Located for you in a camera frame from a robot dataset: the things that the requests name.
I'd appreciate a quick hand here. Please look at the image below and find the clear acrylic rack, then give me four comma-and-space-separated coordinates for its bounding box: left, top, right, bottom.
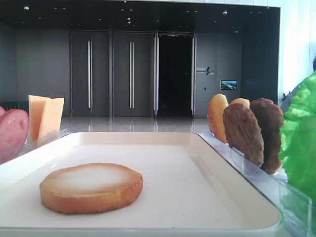
201, 131, 316, 237
0, 129, 69, 164

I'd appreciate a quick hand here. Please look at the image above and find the wall sign lettering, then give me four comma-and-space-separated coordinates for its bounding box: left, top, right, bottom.
196, 67, 216, 76

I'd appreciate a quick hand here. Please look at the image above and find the pink tomato slice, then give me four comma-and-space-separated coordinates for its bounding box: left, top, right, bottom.
0, 109, 29, 164
0, 106, 5, 117

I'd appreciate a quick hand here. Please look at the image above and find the left clear acrylic rack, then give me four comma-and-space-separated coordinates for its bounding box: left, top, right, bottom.
0, 129, 69, 164

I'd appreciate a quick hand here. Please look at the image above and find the round bread slice on tray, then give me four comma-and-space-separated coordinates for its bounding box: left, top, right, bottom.
39, 163, 143, 214

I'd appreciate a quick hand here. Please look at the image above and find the upright bread slice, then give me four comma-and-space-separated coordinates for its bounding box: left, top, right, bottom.
229, 98, 250, 108
207, 94, 228, 143

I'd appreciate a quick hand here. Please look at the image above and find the green lettuce leaf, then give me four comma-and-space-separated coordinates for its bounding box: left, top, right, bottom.
278, 73, 316, 202

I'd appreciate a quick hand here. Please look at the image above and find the upright bread slice front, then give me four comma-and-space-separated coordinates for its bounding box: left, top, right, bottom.
207, 94, 228, 143

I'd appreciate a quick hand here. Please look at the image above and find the front pink tomato slice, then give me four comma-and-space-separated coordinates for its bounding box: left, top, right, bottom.
0, 109, 29, 164

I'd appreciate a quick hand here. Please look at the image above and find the left orange cheese slice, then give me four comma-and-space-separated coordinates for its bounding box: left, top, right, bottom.
28, 95, 50, 142

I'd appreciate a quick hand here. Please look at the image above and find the front brown meat patty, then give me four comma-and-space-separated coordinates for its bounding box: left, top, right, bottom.
223, 103, 264, 167

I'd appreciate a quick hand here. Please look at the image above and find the rear pink tomato slice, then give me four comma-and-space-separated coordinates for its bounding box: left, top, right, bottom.
0, 106, 5, 117

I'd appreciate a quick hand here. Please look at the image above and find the rear brown meat patty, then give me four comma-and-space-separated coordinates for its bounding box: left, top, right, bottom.
250, 98, 283, 174

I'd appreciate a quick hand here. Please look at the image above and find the middle dark double door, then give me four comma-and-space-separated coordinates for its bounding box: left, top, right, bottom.
113, 33, 152, 117

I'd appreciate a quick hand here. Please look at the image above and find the dark double door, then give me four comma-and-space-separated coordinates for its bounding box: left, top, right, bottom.
113, 33, 152, 117
70, 31, 110, 117

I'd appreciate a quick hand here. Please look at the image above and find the brown meat patty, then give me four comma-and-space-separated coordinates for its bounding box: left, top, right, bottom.
250, 98, 283, 174
223, 103, 264, 167

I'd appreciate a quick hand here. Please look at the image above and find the small wall screen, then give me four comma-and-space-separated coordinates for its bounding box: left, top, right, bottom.
220, 80, 237, 90

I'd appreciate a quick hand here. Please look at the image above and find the right clear acrylic rack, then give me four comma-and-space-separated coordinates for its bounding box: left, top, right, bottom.
201, 131, 316, 237

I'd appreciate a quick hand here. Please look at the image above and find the left dark double door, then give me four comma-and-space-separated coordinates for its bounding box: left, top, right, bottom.
70, 31, 110, 117

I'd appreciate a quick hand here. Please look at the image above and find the cream rectangular tray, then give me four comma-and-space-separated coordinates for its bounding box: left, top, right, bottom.
0, 132, 284, 237

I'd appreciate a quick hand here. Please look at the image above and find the right orange cheese slice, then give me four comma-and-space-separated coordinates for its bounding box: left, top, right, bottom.
38, 98, 64, 139

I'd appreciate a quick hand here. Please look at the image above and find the open dark doorway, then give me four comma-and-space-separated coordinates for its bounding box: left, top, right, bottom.
157, 34, 193, 118

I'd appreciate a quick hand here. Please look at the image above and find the upright bread slice rear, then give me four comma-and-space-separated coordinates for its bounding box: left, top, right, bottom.
229, 98, 250, 108

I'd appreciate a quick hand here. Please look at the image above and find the orange cheese slice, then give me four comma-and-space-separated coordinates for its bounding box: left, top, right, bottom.
28, 95, 50, 142
38, 98, 64, 139

